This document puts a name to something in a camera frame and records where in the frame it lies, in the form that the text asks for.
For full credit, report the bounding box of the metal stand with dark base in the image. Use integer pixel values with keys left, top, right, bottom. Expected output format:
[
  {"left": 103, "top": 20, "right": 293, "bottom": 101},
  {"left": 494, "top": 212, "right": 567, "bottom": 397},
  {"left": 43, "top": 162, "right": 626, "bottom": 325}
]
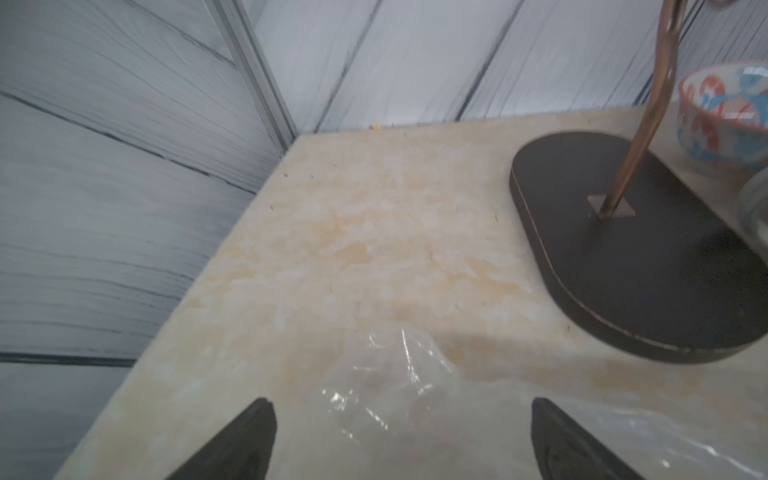
[{"left": 509, "top": 1, "right": 767, "bottom": 364}]

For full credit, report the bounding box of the clear zip-top plastic bag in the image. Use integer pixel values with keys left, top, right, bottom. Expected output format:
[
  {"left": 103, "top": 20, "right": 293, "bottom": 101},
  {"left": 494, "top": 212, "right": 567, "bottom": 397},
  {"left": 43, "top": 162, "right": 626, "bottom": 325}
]
[{"left": 269, "top": 325, "right": 767, "bottom": 479}]

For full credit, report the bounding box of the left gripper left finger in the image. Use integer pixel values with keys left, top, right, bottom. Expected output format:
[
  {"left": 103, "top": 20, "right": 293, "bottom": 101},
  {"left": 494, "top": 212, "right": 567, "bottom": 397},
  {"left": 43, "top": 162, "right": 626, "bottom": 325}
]
[{"left": 167, "top": 398, "right": 277, "bottom": 480}]

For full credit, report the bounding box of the red blue patterned bowl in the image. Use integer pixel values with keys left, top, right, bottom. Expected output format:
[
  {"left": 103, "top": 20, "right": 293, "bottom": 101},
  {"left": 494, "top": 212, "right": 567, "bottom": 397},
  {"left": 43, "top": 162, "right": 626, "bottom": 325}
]
[{"left": 676, "top": 61, "right": 767, "bottom": 175}]

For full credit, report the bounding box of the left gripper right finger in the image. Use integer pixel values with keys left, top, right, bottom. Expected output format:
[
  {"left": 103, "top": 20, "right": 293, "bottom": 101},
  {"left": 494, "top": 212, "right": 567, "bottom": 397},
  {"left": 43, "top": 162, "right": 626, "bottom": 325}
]
[{"left": 530, "top": 397, "right": 643, "bottom": 480}]

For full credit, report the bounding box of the clear ribbed glass cup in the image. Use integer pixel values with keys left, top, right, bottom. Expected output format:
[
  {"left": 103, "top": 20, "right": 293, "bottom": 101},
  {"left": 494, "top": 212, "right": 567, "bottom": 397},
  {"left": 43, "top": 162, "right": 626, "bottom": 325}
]
[{"left": 736, "top": 169, "right": 768, "bottom": 261}]

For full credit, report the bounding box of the left aluminium frame post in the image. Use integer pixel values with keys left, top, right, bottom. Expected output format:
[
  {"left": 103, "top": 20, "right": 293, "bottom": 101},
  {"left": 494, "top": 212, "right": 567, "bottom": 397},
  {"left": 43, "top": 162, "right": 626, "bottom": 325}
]
[{"left": 204, "top": 0, "right": 298, "bottom": 156}]

